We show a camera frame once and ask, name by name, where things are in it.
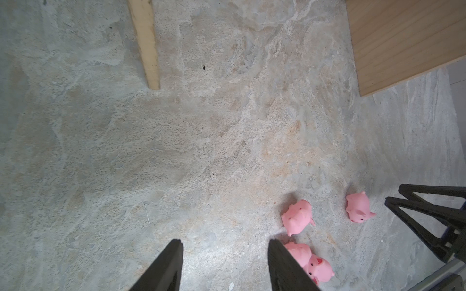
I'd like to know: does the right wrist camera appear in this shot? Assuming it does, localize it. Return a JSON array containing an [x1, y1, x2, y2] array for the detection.
[[409, 259, 466, 291]]

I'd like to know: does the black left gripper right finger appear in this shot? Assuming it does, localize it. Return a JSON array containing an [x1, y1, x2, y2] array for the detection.
[[268, 239, 320, 291]]

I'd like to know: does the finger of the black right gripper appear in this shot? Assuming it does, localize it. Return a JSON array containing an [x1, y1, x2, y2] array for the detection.
[[385, 197, 466, 263], [398, 184, 466, 202]]

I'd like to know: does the wooden two-tier shelf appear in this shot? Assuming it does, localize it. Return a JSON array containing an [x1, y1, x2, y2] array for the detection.
[[127, 1, 466, 99]]

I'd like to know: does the pink toy pig bottom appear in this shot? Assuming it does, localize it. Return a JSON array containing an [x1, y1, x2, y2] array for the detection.
[[303, 254, 335, 286]]

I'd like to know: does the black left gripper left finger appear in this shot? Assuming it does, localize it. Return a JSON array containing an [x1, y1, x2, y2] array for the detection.
[[130, 239, 184, 291]]

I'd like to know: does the pink toy pig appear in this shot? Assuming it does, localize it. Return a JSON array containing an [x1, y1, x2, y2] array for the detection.
[[346, 191, 376, 223], [285, 242, 312, 267], [281, 200, 315, 236], [303, 254, 335, 286]]

